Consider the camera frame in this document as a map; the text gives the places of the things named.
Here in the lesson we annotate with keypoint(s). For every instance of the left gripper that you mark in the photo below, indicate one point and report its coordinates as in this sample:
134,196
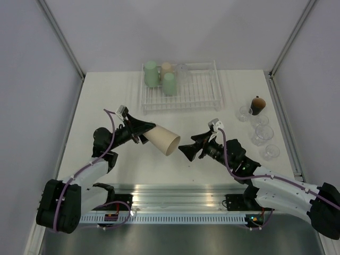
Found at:
139,127

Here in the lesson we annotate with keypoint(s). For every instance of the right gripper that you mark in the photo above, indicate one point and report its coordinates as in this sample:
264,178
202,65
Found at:
191,150

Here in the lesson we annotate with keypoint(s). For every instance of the beige plastic cup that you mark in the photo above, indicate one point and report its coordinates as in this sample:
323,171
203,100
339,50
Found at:
163,139

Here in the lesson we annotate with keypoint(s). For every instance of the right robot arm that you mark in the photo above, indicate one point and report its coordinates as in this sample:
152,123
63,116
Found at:
317,205

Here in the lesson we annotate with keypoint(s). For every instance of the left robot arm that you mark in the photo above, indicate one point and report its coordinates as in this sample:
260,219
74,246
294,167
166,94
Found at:
63,202

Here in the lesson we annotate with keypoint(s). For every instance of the peach cup in rack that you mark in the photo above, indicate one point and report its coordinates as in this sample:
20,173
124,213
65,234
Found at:
166,67

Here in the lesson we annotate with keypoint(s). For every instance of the clear glass in rack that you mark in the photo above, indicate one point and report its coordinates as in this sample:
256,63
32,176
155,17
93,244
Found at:
182,73

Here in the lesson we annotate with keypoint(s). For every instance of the clear glass near brown cup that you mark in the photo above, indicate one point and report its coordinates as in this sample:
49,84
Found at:
244,113

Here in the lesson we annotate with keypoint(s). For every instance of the tall green cup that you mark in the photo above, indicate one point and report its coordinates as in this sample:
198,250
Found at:
151,75

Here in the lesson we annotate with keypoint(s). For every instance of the large clear glass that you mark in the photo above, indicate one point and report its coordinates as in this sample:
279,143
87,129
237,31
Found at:
262,134

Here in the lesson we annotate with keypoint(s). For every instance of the dark brown cup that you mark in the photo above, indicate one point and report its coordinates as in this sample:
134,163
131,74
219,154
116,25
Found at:
257,106

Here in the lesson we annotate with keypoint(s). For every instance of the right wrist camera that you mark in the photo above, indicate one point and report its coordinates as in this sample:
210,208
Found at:
215,125

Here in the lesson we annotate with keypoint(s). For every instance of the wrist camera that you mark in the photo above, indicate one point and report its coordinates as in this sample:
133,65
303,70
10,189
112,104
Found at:
215,125
122,112

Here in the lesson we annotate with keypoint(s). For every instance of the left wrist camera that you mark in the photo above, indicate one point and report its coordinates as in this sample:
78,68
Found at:
122,112

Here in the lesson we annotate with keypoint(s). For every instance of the white wire dish rack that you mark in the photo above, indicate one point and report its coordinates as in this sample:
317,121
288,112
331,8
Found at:
202,91

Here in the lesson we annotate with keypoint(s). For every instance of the white slotted cable duct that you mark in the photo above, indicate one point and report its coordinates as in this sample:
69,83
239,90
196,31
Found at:
99,218

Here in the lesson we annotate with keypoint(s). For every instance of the right frame post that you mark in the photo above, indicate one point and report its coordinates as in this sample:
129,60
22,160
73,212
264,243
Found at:
311,4

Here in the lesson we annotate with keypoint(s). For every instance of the frame post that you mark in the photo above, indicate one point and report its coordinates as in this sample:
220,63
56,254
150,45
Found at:
311,4
60,36

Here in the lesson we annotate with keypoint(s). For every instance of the left frame post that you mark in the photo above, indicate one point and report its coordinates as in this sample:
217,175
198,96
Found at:
60,36

